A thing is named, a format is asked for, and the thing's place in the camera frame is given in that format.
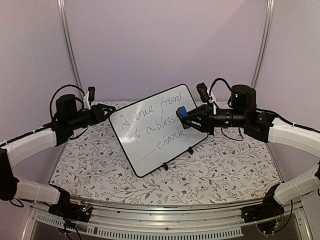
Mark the aluminium corner post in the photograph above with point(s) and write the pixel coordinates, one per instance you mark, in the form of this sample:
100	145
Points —
62	12
270	5

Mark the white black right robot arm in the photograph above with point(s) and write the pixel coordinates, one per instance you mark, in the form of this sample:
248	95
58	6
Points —
262	125

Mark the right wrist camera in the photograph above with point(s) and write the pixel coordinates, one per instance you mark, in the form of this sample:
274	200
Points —
206	95

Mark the right aluminium corner post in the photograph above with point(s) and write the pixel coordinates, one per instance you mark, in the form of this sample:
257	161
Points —
270	5

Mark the blue whiteboard eraser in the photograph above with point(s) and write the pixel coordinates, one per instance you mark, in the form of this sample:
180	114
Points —
181	112

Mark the white whiteboard black frame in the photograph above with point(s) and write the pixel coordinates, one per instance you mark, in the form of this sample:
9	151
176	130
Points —
150	133

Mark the left aluminium corner post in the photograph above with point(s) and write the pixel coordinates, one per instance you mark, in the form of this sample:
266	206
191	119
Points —
62	12

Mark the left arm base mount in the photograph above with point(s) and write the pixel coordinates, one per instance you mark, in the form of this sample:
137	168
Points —
66	209

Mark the floral patterned table mat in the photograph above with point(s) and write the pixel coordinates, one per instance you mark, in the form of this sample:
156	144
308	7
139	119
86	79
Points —
226	167

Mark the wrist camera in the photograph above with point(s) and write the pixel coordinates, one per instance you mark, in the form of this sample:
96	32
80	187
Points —
89	97
206	95

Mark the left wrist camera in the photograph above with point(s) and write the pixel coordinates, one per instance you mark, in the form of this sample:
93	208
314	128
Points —
89	97

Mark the black whiteboard stand foot left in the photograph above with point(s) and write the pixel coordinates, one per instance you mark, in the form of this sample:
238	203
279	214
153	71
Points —
165	166

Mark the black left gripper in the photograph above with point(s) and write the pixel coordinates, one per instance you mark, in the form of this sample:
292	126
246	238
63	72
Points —
98	111

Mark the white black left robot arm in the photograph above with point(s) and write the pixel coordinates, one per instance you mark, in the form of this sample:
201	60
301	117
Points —
72	113

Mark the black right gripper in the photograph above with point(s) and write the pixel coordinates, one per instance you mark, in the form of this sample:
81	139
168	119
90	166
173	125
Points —
208	125

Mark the black whiteboard stand foot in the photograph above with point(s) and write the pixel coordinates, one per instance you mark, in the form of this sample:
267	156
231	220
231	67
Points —
165	166
190	150

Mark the black whiteboard stand foot right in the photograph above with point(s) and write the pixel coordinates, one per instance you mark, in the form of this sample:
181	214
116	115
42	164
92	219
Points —
190	150

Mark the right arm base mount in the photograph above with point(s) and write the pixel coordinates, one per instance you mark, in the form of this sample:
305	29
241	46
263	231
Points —
269	208

